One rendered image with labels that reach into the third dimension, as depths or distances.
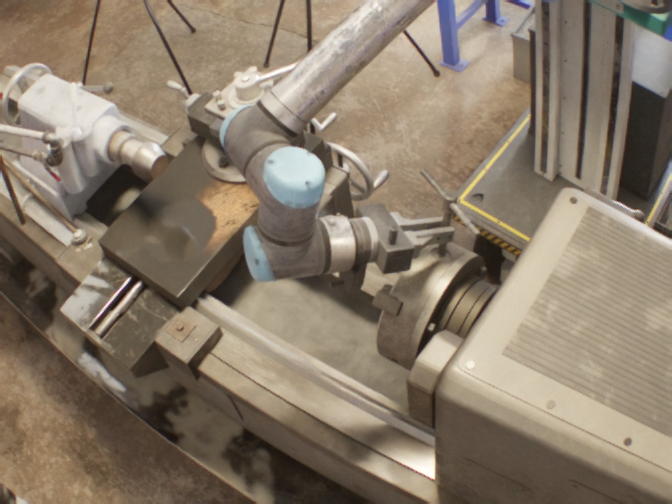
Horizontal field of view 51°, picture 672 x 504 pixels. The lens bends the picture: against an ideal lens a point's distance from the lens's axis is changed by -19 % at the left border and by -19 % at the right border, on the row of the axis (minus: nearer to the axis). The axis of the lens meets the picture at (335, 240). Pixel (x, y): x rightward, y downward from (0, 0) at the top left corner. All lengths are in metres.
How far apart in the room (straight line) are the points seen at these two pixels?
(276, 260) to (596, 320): 0.53
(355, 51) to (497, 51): 2.58
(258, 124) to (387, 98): 2.28
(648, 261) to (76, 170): 1.44
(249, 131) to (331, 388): 0.68
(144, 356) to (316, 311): 0.46
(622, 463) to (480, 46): 2.95
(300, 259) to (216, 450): 1.05
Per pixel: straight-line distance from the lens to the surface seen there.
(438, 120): 3.48
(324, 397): 1.81
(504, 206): 2.75
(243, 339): 1.91
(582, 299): 1.32
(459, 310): 1.49
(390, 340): 1.52
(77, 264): 2.15
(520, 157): 2.91
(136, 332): 1.96
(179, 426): 2.35
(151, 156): 1.94
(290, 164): 1.26
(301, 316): 2.06
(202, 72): 3.97
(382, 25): 1.33
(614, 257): 1.38
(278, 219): 1.27
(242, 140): 1.34
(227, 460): 2.26
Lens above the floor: 2.42
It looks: 51 degrees down
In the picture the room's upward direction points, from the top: 11 degrees counter-clockwise
